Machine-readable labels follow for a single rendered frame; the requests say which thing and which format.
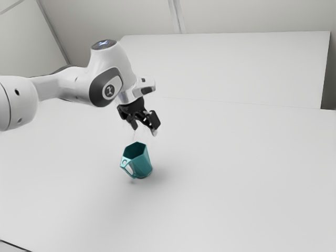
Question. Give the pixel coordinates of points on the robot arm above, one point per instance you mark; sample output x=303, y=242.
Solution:
x=68, y=81

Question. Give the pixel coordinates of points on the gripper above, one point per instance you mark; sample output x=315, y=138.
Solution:
x=134, y=108

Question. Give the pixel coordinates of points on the teal faceted mug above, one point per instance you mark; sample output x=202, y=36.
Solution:
x=138, y=161

